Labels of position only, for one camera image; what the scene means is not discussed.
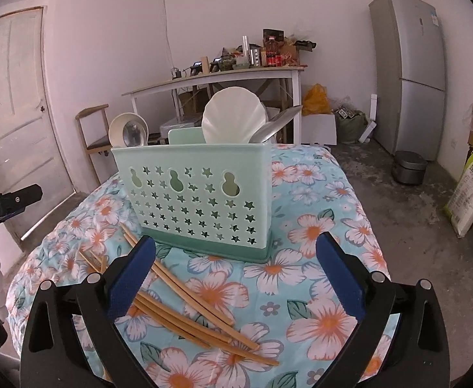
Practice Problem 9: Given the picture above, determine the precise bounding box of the wooden chopstick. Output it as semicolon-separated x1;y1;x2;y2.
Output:
133;301;210;350
153;311;280;366
135;292;259;351
89;251;107;273
78;251;100;273
119;222;236;327

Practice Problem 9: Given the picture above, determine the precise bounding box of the white door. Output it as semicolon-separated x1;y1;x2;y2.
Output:
0;8;74;240

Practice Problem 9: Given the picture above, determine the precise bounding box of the wooden chair dark seat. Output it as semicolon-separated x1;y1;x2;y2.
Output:
75;103;115;186

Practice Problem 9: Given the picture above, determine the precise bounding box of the floral blue tablecloth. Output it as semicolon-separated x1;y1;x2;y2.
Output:
6;145;387;387

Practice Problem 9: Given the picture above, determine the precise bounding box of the rice sack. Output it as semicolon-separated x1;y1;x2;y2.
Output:
445;151;473;238

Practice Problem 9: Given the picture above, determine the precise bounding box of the mint green utensil caddy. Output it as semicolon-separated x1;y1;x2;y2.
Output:
113;127;272;263

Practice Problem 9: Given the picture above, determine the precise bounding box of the white cardboard box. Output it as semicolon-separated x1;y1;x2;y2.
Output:
302;114;337;146

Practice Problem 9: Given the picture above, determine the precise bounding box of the steel flat spatula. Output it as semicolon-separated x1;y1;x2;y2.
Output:
249;105;302;144

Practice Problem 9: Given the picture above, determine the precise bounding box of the yellow plastic bag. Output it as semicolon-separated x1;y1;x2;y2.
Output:
302;83;331;116

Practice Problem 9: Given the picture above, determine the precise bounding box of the steel utensil holder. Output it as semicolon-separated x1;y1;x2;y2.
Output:
249;44;262;68

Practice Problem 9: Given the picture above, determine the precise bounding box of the grey refrigerator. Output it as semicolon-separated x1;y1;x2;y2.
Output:
369;0;446;161

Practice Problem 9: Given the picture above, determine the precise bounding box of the white long desk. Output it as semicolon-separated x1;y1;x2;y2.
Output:
122;67;304;125

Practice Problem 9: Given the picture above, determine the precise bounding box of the red oil bottle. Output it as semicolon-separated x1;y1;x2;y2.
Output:
265;36;282;68

